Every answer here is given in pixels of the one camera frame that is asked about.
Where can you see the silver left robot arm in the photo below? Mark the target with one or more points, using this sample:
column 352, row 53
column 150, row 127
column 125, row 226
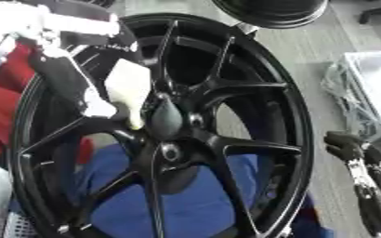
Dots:
column 15, row 18

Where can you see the black round wheel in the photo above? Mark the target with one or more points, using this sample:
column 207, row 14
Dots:
column 275, row 14

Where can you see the clear plastic bag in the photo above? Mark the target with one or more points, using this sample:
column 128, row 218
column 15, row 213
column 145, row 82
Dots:
column 362, row 93

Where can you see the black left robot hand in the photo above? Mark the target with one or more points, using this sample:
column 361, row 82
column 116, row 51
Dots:
column 61, row 76

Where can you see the black spoked wheel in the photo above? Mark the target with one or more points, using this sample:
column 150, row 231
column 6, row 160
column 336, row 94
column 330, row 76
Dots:
column 264, row 93

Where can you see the white perforated basket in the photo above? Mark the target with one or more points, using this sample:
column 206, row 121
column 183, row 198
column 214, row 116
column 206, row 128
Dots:
column 19, row 227

